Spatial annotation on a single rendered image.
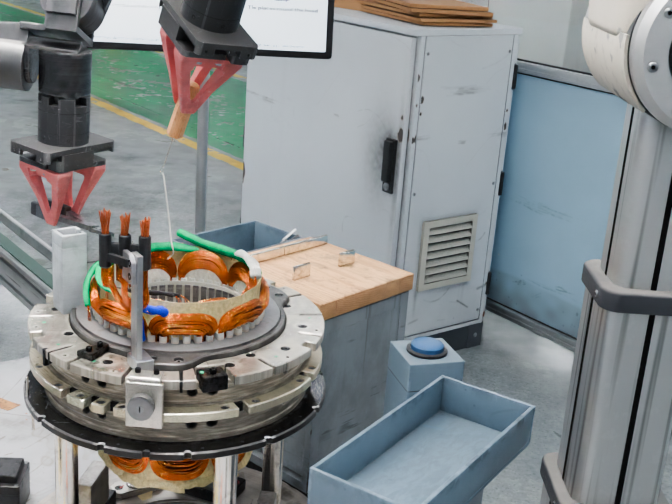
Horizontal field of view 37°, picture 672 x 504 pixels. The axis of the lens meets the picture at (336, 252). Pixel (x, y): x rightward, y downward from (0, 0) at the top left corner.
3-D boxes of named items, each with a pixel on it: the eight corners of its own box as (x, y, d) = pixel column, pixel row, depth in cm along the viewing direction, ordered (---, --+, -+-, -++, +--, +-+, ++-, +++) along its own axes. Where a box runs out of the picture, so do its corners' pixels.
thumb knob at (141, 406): (129, 415, 94) (129, 391, 93) (155, 417, 94) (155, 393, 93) (126, 420, 93) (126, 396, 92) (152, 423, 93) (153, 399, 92)
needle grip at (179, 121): (163, 132, 102) (181, 80, 99) (173, 130, 103) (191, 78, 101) (175, 140, 101) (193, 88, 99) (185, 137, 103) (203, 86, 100)
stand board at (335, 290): (213, 277, 137) (213, 261, 136) (308, 251, 150) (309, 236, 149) (319, 323, 124) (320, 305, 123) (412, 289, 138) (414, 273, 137)
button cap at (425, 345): (417, 357, 118) (418, 349, 118) (405, 343, 122) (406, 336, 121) (448, 355, 119) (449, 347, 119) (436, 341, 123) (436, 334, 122)
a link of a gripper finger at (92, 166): (18, 219, 116) (19, 142, 113) (66, 207, 122) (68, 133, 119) (58, 236, 113) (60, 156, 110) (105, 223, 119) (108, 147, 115)
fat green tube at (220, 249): (174, 244, 118) (174, 228, 117) (202, 239, 120) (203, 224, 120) (243, 282, 107) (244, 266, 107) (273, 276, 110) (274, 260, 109)
